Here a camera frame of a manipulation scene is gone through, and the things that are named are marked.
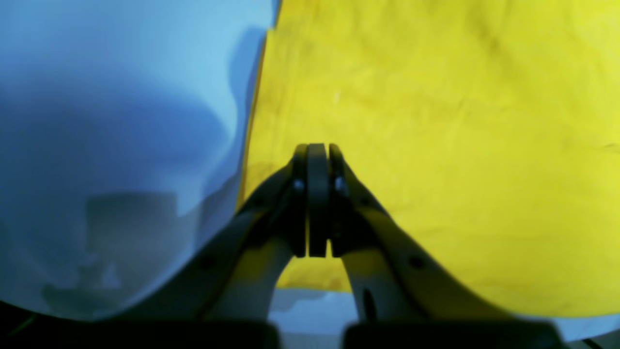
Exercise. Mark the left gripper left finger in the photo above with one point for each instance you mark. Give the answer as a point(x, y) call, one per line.
point(221, 299)

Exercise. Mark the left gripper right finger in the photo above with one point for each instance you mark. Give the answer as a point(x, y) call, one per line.
point(405, 299)

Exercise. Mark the orange t-shirt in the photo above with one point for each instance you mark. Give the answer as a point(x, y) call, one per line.
point(489, 130)

